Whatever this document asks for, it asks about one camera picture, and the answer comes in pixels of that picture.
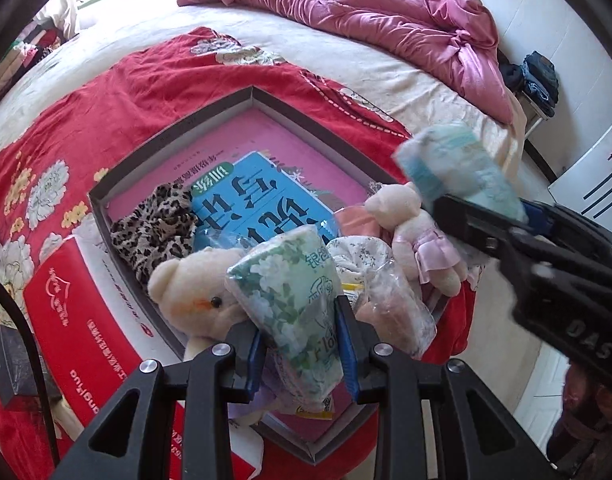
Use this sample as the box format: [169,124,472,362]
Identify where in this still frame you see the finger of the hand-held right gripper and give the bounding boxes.
[518,199,562,241]
[430,192,529,263]

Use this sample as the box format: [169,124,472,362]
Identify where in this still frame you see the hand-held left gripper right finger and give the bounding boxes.
[333,295,557,480]

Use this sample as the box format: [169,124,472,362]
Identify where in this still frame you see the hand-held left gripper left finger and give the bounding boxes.
[51,320,268,480]

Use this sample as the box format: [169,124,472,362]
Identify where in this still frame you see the green floral tissue packet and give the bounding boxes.
[225,225,346,411]

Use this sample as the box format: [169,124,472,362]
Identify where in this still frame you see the light blue tissue packet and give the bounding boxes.
[395,124,529,223]

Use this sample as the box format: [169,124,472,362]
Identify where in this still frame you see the clear plastic bag of cloth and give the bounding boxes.
[353,260,438,358]

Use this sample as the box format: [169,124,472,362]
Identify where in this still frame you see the cream plush bear purple bow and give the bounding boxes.
[147,247,267,426]

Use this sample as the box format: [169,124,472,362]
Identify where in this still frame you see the white floral cloth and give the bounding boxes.
[326,235,387,286]

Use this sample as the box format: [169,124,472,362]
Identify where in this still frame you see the leopard print scrunchie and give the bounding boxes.
[110,182,199,286]

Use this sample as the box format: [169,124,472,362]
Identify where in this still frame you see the pink box lid tray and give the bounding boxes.
[88,86,449,466]

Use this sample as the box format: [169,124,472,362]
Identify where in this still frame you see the person's right forearm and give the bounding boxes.
[546,360,612,471]

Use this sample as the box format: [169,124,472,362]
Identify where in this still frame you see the white cabinet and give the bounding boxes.
[547,110,612,236]

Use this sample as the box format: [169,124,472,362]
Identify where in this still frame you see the white stool black legs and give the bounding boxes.
[513,92,559,186]

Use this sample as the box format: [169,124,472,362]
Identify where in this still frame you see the pile of jeans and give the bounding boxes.
[501,50,561,120]

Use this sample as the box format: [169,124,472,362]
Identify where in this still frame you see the red tissue pack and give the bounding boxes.
[23,220,264,480]

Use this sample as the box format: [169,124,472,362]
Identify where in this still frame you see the pink and blue book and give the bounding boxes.
[108,105,382,281]

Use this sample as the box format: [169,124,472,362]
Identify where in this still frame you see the pink quilt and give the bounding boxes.
[177,0,516,125]

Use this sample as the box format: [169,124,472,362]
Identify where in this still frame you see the dark square box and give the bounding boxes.
[0,325,62,408]

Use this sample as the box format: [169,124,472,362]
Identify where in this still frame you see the red floral blanket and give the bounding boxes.
[0,26,479,480]

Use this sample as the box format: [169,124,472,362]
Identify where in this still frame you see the beige bed sheet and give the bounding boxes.
[0,0,529,176]

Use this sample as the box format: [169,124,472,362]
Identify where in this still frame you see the stack of folded clothes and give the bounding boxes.
[0,25,62,106]

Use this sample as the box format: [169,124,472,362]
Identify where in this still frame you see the cream curtain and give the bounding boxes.
[46,0,82,41]

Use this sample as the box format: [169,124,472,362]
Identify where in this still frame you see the black cable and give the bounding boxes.
[0,269,62,466]

